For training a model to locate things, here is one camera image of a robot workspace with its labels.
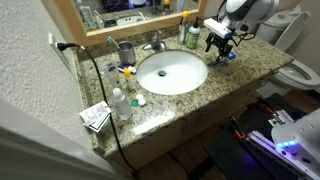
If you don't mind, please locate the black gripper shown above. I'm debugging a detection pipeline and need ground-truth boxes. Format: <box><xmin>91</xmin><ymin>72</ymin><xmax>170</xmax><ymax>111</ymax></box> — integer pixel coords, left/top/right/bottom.
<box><xmin>203</xmin><ymin>32</ymin><xmax>235</xmax><ymax>64</ymax></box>

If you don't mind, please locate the chrome sink faucet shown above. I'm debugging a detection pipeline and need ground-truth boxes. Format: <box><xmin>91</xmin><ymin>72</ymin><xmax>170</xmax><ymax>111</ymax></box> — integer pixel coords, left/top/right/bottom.
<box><xmin>142</xmin><ymin>30</ymin><xmax>168</xmax><ymax>53</ymax></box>

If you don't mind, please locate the green pump soap bottle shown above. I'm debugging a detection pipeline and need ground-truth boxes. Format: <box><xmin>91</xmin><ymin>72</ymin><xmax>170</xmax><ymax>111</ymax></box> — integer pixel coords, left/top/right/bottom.
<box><xmin>184</xmin><ymin>17</ymin><xmax>202</xmax><ymax>50</ymax></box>

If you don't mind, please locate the clear bottle yellow cap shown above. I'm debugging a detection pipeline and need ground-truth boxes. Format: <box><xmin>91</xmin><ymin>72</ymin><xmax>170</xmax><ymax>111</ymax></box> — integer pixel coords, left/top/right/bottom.
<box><xmin>176</xmin><ymin>10</ymin><xmax>191</xmax><ymax>46</ymax></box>

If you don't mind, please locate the white oval sink basin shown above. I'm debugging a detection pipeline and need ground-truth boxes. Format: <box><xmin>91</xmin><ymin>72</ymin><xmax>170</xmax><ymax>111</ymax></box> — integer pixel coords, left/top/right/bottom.
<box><xmin>135</xmin><ymin>49</ymin><xmax>209</xmax><ymax>97</ymax></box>

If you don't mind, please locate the white toilet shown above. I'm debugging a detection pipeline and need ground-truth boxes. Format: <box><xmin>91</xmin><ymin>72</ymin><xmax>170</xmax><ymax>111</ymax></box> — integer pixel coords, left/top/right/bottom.
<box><xmin>254</xmin><ymin>9</ymin><xmax>320</xmax><ymax>98</ymax></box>

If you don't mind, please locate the orange black clamp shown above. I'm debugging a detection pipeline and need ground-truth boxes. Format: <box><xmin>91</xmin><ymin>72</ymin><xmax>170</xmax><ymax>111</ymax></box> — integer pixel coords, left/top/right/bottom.
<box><xmin>232</xmin><ymin>127</ymin><xmax>248</xmax><ymax>142</ymax></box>
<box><xmin>264</xmin><ymin>105</ymin><xmax>278</xmax><ymax>117</ymax></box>

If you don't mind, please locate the purple white toothpaste tube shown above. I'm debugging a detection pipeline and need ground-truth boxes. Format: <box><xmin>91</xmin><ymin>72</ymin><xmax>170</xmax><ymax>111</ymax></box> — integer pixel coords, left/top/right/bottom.
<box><xmin>116</xmin><ymin>64</ymin><xmax>138</xmax><ymax>75</ymax></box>

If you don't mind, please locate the steel cup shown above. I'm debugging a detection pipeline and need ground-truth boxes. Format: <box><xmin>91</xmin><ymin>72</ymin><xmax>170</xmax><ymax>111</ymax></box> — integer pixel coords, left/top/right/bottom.
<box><xmin>117</xmin><ymin>40</ymin><xmax>137</xmax><ymax>67</ymax></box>

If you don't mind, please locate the granite vanity cabinet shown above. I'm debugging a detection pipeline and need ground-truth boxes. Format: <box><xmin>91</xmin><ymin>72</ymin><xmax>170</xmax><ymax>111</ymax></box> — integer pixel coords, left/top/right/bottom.
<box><xmin>96</xmin><ymin>78</ymin><xmax>268</xmax><ymax>180</ymax></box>

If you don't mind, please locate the green white lens case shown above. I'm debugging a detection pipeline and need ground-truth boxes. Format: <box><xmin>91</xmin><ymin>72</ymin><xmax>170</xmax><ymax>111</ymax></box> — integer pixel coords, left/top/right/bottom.
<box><xmin>130</xmin><ymin>93</ymin><xmax>148</xmax><ymax>108</ymax></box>

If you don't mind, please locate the small bottle yellow collar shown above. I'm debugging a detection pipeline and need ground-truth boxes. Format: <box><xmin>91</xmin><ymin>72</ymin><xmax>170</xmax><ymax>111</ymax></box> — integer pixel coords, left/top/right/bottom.
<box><xmin>122</xmin><ymin>67</ymin><xmax>137</xmax><ymax>92</ymax></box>

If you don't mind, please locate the blue white toothbrush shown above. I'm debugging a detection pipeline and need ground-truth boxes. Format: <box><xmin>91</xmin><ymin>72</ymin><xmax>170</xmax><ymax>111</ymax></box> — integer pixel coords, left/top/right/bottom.
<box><xmin>106</xmin><ymin>35</ymin><xmax>121</xmax><ymax>51</ymax></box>

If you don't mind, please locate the black robot platform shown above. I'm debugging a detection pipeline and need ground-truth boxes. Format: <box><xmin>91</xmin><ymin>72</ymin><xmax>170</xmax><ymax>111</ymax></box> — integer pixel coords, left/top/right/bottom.
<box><xmin>203</xmin><ymin>93</ymin><xmax>320</xmax><ymax>180</ymax></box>

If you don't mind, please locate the white lotion tube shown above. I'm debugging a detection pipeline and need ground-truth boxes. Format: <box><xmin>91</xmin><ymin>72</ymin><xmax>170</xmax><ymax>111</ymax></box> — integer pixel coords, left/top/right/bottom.
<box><xmin>102</xmin><ymin>61</ymin><xmax>123</xmax><ymax>90</ymax></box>

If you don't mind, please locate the clear plastic bottle white cap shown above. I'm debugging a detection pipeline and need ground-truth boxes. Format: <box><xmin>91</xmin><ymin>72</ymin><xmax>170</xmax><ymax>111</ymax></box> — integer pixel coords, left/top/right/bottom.
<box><xmin>111</xmin><ymin>86</ymin><xmax>134</xmax><ymax>121</ymax></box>

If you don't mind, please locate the white paper packet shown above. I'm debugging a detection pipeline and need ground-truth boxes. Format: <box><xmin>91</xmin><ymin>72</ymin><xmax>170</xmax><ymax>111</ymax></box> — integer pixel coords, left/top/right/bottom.
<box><xmin>78</xmin><ymin>100</ymin><xmax>113</xmax><ymax>127</ymax></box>

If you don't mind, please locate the dark edged card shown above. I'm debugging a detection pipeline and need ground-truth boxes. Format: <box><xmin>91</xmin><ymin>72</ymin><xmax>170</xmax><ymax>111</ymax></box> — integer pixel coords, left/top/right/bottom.
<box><xmin>87</xmin><ymin>114</ymin><xmax>112</xmax><ymax>134</ymax></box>

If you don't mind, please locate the grey door edge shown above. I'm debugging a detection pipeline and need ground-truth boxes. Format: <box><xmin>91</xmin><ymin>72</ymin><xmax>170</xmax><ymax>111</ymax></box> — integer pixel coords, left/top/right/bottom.
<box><xmin>0</xmin><ymin>95</ymin><xmax>125</xmax><ymax>180</ymax></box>

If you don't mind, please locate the wood framed wall mirror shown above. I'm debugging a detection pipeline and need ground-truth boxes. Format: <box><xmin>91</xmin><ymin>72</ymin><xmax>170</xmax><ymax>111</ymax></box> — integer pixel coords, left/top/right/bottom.
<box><xmin>52</xmin><ymin>0</ymin><xmax>210</xmax><ymax>48</ymax></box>

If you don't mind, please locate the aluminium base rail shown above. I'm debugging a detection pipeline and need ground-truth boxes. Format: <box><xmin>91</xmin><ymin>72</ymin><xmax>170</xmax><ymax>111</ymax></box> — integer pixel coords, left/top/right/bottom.
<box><xmin>246</xmin><ymin>109</ymin><xmax>320</xmax><ymax>180</ymax></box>

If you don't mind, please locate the black power cord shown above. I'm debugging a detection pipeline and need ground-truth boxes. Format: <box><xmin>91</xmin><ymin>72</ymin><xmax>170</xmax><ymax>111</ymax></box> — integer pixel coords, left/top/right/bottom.
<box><xmin>54</xmin><ymin>41</ymin><xmax>138</xmax><ymax>178</ymax></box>

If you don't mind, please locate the white wall outlet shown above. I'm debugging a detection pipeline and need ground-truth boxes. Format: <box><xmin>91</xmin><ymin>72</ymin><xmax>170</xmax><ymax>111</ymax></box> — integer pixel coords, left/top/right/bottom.
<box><xmin>48</xmin><ymin>32</ymin><xmax>73</xmax><ymax>73</ymax></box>

